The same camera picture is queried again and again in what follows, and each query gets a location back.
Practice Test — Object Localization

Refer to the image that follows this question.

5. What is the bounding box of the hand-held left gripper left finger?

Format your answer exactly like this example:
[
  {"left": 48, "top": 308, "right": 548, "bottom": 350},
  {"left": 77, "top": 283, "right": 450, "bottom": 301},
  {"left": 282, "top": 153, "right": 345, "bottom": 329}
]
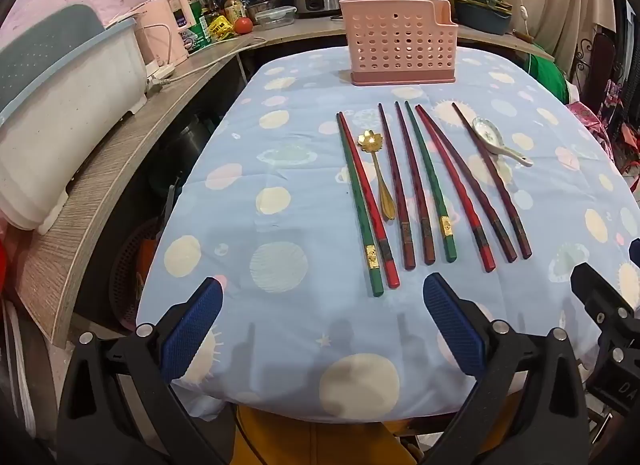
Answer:
[{"left": 57, "top": 276, "right": 236, "bottom": 465}]

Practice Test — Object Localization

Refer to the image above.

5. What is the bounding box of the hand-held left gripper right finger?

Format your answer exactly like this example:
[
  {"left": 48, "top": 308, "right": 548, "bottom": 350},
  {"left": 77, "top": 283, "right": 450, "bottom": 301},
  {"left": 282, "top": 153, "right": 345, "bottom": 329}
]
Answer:
[{"left": 422, "top": 272, "right": 593, "bottom": 465}]

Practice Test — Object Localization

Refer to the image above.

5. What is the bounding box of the green chopstick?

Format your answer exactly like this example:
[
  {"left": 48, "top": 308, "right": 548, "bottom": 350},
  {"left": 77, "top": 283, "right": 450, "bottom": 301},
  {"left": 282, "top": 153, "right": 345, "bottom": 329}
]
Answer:
[
  {"left": 404, "top": 100, "right": 458, "bottom": 263},
  {"left": 336, "top": 112, "right": 385, "bottom": 298}
]

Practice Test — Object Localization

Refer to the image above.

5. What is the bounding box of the dark brown chopstick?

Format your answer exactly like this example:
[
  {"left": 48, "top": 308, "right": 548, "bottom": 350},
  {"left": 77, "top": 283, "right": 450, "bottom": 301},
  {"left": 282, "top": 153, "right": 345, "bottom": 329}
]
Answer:
[
  {"left": 451, "top": 102, "right": 533, "bottom": 260},
  {"left": 419, "top": 106, "right": 518, "bottom": 263}
]

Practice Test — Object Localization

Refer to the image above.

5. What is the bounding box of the dark red chopstick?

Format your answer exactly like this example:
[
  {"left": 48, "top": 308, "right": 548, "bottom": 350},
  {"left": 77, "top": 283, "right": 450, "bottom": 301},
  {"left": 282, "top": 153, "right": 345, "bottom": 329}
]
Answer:
[
  {"left": 377, "top": 103, "right": 417, "bottom": 271},
  {"left": 394, "top": 101, "right": 436, "bottom": 265}
]

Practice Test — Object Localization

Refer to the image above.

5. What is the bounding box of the white ceramic spoon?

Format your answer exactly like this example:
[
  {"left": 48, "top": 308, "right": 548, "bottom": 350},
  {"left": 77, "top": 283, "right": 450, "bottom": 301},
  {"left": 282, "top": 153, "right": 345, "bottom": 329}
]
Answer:
[{"left": 472, "top": 117, "right": 535, "bottom": 167}]

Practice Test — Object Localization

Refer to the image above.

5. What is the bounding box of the gold flower spoon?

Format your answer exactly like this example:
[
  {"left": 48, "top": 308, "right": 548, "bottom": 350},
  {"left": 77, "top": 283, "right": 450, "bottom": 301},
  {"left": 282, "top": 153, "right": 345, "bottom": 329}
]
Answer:
[{"left": 356, "top": 130, "right": 396, "bottom": 220}]

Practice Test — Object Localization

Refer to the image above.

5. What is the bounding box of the pink perforated utensil basket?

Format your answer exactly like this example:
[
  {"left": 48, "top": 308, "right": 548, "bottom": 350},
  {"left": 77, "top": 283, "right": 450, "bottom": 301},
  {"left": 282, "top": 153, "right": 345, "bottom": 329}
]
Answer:
[{"left": 339, "top": 0, "right": 459, "bottom": 87}]

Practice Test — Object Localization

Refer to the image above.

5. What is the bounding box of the red plastic basket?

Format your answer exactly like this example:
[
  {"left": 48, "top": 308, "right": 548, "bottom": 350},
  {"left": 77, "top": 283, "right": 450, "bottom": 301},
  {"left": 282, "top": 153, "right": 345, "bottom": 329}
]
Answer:
[{"left": 109, "top": 217, "right": 161, "bottom": 331}]

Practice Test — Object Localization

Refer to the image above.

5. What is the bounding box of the pink patterned cloth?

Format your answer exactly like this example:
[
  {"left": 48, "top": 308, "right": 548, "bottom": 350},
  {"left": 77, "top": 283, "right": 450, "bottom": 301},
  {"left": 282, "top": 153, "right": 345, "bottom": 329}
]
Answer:
[{"left": 565, "top": 80, "right": 640, "bottom": 180}]

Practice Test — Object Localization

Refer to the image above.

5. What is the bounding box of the blue printed tablecloth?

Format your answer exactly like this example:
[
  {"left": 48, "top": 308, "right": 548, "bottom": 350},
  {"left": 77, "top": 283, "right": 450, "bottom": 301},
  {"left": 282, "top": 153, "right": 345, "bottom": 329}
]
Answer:
[{"left": 136, "top": 47, "right": 640, "bottom": 423}]

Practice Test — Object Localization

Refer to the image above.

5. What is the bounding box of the yellow stool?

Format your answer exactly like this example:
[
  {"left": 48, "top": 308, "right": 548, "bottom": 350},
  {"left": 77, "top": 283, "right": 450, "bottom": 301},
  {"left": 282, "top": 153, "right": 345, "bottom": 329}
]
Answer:
[{"left": 235, "top": 405, "right": 416, "bottom": 465}]

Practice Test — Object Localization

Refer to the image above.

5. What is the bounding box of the wooden counter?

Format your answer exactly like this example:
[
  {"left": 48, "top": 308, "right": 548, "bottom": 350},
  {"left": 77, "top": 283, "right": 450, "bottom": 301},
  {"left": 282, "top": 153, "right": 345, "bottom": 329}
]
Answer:
[{"left": 12, "top": 10, "right": 556, "bottom": 350}]

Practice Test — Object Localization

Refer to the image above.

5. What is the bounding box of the dark wooden chair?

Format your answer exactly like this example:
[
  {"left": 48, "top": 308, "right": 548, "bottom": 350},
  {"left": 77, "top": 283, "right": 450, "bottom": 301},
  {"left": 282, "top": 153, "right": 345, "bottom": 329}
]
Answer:
[{"left": 575, "top": 27, "right": 618, "bottom": 106}]

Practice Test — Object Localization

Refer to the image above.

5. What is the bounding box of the green plastic bag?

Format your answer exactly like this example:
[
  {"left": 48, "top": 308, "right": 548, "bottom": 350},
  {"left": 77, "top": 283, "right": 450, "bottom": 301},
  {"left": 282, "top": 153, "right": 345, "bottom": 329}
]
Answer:
[{"left": 525, "top": 42, "right": 568, "bottom": 90}]

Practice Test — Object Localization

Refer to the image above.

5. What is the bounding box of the white power strip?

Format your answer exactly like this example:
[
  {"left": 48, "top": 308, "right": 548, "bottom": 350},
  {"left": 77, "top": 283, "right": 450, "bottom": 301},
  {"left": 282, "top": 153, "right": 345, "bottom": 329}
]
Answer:
[{"left": 145, "top": 62, "right": 176, "bottom": 94}]

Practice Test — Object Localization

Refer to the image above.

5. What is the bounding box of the green detergent pouch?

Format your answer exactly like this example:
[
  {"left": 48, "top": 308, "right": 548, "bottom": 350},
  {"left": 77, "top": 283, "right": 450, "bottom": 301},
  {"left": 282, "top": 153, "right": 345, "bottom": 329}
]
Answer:
[{"left": 180, "top": 0, "right": 213, "bottom": 50}]

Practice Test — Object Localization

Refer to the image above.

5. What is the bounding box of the yellow snack packet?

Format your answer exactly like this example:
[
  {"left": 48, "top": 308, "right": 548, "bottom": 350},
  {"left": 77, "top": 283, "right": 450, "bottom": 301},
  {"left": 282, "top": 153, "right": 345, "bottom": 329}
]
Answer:
[{"left": 207, "top": 15, "right": 236, "bottom": 43}]

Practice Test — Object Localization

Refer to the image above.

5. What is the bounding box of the pink electric kettle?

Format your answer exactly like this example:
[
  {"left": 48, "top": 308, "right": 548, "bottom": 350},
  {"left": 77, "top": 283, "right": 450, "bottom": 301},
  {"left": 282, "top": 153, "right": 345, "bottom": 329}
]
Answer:
[{"left": 131, "top": 0, "right": 197, "bottom": 66}]

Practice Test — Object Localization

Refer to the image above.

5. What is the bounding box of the glass container with blue lid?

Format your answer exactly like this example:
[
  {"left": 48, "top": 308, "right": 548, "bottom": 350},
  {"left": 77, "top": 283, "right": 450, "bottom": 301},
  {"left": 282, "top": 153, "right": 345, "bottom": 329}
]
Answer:
[{"left": 255, "top": 6, "right": 297, "bottom": 30}]

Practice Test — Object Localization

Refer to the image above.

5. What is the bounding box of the small steel lidded pot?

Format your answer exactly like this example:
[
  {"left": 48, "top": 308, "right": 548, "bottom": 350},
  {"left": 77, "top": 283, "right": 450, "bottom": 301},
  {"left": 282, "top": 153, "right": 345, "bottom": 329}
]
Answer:
[{"left": 247, "top": 0, "right": 283, "bottom": 20}]

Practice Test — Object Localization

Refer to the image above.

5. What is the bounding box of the white power cable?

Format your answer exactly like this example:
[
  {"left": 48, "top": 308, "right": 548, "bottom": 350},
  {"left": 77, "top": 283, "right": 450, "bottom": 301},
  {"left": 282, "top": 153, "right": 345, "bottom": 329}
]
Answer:
[{"left": 170, "top": 36, "right": 266, "bottom": 80}]

